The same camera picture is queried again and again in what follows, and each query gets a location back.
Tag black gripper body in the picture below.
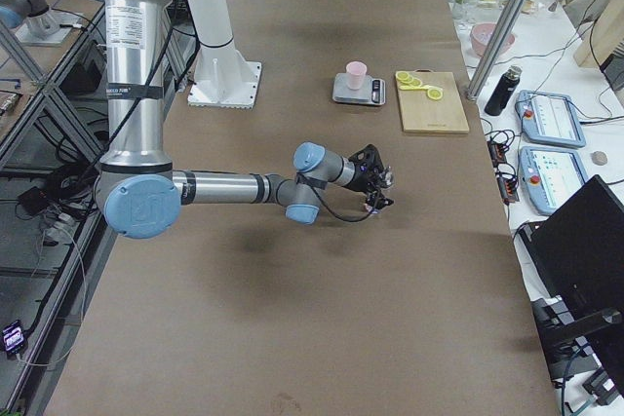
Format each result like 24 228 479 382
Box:
347 162 379 193

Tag glass sauce bottle metal spout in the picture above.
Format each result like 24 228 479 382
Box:
364 173 394 215

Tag pink plastic cup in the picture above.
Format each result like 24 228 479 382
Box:
345 60 368 91

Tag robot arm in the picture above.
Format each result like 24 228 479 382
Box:
94 0 393 239

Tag silver kitchen scale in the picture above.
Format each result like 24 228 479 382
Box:
332 72 386 106

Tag bamboo cutting board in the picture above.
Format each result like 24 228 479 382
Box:
395 70 469 134

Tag yellow plastic knife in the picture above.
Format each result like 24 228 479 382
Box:
399 84 431 91

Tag clear wine glass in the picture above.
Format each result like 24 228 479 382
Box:
451 1 480 30

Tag lemon slice by knife blade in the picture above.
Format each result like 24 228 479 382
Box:
426 88 444 100

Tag pink bowl with ice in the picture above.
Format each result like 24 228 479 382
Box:
469 21 517 57

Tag black power strip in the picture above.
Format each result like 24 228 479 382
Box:
487 139 520 206

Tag black thermos bottle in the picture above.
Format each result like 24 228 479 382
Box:
484 65 522 116

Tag near blue teach pendant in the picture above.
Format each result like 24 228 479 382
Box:
519 145 589 216

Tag blue teach pendant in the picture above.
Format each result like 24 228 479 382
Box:
519 145 589 216
515 90 586 149

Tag far blue teach pendant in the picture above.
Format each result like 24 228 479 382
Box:
515 90 586 149

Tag black monitor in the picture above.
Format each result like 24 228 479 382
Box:
522 175 623 392

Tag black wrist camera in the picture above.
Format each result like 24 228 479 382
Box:
348 144 384 171

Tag aluminium frame post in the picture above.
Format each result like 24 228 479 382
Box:
466 0 526 101

